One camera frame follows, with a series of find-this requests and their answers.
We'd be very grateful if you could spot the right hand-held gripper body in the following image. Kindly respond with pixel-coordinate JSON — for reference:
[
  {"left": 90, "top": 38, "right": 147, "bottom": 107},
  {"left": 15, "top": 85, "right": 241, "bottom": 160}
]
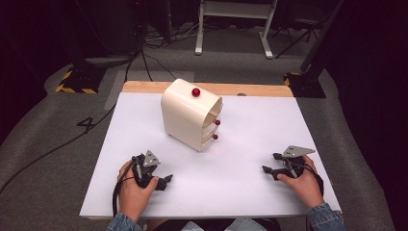
[{"left": 281, "top": 145, "right": 317, "bottom": 178}]

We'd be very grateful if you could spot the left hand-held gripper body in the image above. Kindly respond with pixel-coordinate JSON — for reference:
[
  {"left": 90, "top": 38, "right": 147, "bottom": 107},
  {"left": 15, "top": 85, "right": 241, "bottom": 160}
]
[{"left": 131, "top": 149, "right": 162, "bottom": 190}]

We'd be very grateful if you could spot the person's left hand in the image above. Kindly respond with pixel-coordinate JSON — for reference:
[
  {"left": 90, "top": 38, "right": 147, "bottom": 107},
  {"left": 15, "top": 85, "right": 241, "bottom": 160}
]
[{"left": 117, "top": 160, "right": 160, "bottom": 222}]

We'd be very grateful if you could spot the person's right hand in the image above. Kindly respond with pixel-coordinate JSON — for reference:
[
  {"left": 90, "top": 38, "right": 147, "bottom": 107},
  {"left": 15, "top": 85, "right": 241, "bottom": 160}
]
[{"left": 276, "top": 155, "right": 325, "bottom": 210}]

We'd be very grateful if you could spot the white table mat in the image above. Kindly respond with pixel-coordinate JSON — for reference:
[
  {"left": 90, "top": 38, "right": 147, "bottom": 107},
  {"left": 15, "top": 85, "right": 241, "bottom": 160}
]
[{"left": 79, "top": 91, "right": 342, "bottom": 219}]

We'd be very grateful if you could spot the cream drawer with red knob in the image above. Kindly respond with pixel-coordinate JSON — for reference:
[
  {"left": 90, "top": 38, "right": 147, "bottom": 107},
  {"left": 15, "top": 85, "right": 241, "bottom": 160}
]
[
  {"left": 202, "top": 112, "right": 223, "bottom": 133},
  {"left": 200, "top": 126, "right": 221, "bottom": 152}
]

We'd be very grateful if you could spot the cream mini drawer cabinet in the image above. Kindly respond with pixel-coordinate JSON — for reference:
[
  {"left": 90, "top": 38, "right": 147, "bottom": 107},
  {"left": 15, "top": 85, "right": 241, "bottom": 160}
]
[{"left": 161, "top": 78, "right": 224, "bottom": 153}]

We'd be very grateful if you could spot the black slanted stand pole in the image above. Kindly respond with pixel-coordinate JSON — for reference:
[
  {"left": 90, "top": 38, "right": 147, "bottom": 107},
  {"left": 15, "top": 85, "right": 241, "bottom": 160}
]
[{"left": 299, "top": 0, "right": 345, "bottom": 74}]

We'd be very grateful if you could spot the black tripod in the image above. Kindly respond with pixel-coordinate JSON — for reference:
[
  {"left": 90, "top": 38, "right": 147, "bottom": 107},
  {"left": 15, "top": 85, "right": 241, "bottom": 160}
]
[{"left": 273, "top": 17, "right": 323, "bottom": 60}]

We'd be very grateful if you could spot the left hand-held gripper cable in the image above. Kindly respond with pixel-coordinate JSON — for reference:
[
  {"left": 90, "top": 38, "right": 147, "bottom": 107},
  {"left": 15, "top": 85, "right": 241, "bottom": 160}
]
[{"left": 112, "top": 158, "right": 138, "bottom": 218}]

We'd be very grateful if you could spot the hand-held gripper cable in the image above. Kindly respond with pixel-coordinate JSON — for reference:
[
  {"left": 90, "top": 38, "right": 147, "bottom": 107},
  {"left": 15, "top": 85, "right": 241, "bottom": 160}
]
[
  {"left": 112, "top": 158, "right": 138, "bottom": 218},
  {"left": 287, "top": 160, "right": 325, "bottom": 197}
]

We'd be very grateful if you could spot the right hand-held gripper cable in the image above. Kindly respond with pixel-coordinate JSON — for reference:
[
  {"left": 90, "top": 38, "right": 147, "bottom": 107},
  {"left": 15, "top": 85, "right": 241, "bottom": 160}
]
[{"left": 287, "top": 160, "right": 325, "bottom": 197}]

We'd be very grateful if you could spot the black yellow striped base plate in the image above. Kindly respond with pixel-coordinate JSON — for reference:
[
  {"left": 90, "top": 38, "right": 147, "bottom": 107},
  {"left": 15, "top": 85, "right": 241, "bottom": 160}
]
[
  {"left": 283, "top": 70, "right": 327, "bottom": 99},
  {"left": 55, "top": 64, "right": 107, "bottom": 94}
]

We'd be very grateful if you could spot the long black floor cable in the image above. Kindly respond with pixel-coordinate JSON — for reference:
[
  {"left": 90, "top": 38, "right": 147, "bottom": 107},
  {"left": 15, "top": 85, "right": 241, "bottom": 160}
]
[{"left": 0, "top": 103, "right": 117, "bottom": 195}]

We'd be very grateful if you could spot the thin black floor cable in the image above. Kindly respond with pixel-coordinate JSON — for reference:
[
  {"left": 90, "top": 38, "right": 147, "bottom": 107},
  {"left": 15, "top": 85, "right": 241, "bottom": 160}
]
[{"left": 140, "top": 51, "right": 178, "bottom": 83}]

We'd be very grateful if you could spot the white metal stand frame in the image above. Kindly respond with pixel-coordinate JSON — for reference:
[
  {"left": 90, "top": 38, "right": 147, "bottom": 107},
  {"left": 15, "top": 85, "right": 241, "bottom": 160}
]
[{"left": 194, "top": 0, "right": 279, "bottom": 60}]

